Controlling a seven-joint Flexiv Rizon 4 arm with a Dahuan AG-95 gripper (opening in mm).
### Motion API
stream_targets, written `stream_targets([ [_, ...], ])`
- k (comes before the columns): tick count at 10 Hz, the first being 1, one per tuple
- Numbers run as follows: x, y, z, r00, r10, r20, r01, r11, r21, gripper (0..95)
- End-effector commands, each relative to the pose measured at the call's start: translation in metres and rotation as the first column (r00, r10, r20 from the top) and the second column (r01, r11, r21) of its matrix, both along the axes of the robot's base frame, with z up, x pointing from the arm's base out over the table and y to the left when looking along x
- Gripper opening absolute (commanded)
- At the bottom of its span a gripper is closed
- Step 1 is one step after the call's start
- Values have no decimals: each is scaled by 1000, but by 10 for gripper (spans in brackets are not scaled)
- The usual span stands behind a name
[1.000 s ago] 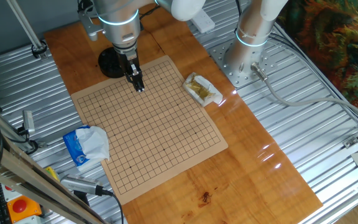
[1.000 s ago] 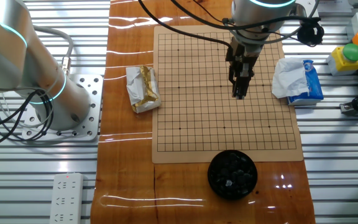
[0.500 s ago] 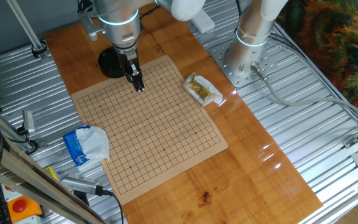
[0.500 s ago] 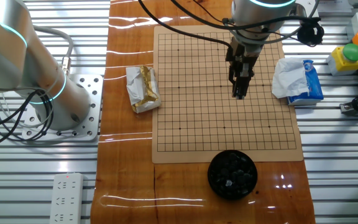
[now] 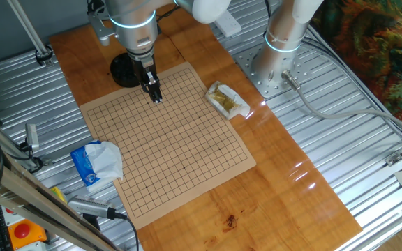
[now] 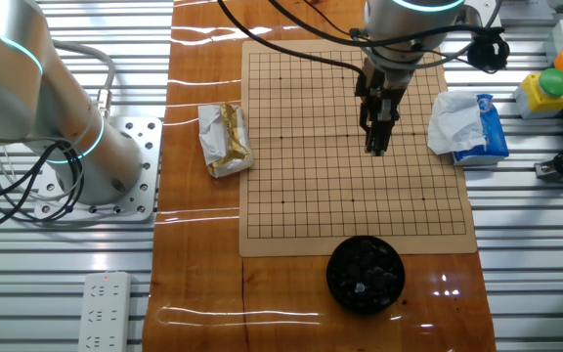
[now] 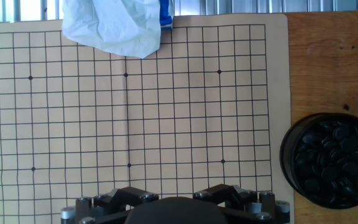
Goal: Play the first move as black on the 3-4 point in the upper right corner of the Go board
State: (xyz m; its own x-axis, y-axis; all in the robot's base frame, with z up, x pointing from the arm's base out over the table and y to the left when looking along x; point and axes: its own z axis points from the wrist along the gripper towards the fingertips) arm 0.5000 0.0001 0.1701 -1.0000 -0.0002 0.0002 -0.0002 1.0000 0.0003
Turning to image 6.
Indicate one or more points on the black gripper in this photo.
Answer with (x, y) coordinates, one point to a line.
(384, 90)

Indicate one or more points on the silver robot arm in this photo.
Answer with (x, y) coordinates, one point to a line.
(17, 98)

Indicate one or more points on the tan go board mat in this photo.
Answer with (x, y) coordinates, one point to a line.
(311, 171)

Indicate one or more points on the blue white packet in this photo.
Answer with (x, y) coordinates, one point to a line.
(452, 122)

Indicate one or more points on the blue tissue pack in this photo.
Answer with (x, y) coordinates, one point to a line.
(494, 132)

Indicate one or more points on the white and gold foil package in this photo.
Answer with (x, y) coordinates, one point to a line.
(223, 142)

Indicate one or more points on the black round stone bowl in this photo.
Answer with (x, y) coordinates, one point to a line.
(331, 288)

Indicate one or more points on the yellow box green push button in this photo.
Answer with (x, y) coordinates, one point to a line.
(535, 98)

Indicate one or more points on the white paper sheet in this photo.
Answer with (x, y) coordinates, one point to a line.
(526, 10)

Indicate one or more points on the glossy wooden plank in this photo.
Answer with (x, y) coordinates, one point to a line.
(198, 274)

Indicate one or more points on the white power strip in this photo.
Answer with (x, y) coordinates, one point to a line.
(103, 313)

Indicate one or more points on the aluminium corner bracket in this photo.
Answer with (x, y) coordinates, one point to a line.
(545, 170)

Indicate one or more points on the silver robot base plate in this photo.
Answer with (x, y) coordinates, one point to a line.
(140, 146)

